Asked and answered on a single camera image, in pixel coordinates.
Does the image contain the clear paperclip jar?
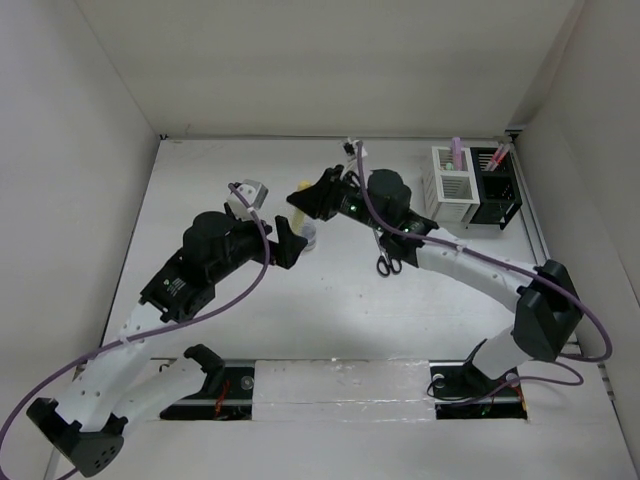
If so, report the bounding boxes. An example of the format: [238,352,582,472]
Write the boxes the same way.
[300,222,317,252]

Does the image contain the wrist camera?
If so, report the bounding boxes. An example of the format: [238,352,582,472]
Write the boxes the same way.
[341,138,367,160]
[227,179,269,217]

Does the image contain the purple pink highlighter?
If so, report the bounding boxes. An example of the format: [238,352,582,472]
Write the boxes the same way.
[451,137,464,171]

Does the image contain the white desk organizer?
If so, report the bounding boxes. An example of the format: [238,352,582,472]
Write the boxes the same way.
[422,146,480,225]

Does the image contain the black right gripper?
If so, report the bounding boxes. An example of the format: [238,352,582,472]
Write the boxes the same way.
[288,163,390,233]

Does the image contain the orange pen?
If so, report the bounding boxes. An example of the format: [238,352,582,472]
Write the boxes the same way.
[488,146,512,173]

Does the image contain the black handled scissors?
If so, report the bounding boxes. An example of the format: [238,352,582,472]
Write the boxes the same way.
[372,229,402,278]

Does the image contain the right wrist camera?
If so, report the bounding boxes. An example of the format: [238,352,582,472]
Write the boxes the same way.
[341,138,367,160]

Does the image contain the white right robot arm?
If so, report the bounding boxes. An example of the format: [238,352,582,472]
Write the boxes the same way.
[286,165,583,394]

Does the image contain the black desk organizer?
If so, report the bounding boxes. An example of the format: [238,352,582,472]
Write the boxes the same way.
[470,147,523,230]

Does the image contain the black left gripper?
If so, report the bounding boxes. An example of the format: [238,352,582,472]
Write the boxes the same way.
[209,208,306,283]

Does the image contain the yellow highlighter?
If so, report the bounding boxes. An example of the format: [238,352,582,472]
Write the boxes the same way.
[291,181,311,236]

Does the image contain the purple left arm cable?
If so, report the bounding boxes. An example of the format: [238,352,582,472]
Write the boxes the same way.
[0,183,274,480]

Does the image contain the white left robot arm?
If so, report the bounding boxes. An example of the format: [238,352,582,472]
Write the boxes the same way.
[27,212,307,478]

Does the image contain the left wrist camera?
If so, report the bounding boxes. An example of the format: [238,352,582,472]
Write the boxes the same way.
[227,179,269,217]

